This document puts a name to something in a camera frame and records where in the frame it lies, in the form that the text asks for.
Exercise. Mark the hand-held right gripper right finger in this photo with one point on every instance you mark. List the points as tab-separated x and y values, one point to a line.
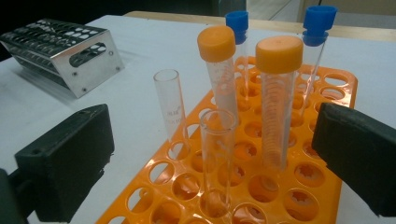
361	155

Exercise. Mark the metal test tube rack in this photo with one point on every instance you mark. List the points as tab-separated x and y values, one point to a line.
90	74

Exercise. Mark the orange plastic test tube rack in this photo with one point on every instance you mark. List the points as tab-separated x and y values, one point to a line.
331	193

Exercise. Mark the blue-capped test tube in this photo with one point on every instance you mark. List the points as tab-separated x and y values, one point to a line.
236	21
319	21

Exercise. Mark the glass test tube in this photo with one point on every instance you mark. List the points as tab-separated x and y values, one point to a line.
169	99
218	146

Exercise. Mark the white table board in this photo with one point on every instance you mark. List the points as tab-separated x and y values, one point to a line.
140	46

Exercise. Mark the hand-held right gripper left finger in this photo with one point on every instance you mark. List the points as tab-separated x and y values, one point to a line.
65	161

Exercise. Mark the orange-capped test tube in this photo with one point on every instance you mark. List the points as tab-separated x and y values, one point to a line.
216	43
278	54

